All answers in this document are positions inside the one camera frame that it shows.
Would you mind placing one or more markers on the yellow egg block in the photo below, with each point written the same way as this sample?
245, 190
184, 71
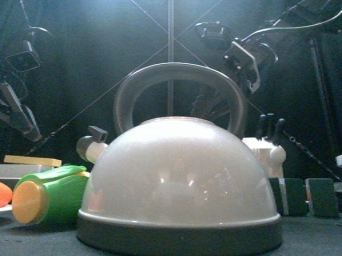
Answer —
30, 161

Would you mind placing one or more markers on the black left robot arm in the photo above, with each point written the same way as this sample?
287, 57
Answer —
34, 33

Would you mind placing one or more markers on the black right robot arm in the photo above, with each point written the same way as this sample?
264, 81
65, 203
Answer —
307, 13

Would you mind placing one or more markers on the white toy knife block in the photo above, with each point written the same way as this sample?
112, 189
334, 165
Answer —
267, 156

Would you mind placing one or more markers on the green and orange toy cup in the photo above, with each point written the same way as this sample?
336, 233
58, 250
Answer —
57, 200

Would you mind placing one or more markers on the white round plate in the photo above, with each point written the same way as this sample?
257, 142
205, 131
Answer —
4, 209

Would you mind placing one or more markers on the small white object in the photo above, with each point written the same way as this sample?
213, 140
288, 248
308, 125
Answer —
339, 161

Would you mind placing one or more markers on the green sushi roll piece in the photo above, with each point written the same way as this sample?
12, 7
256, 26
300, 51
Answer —
293, 196
322, 198

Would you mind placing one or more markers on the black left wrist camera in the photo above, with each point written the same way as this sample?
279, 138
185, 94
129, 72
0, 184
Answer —
21, 61

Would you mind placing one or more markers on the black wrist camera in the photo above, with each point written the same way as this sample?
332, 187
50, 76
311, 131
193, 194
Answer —
21, 61
213, 31

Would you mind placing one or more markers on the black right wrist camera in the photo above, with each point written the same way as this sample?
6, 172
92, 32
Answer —
213, 31

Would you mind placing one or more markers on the black vertical frame post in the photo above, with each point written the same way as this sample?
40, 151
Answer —
319, 100

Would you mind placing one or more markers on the vertical metal frame rod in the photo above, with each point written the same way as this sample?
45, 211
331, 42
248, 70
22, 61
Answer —
169, 20

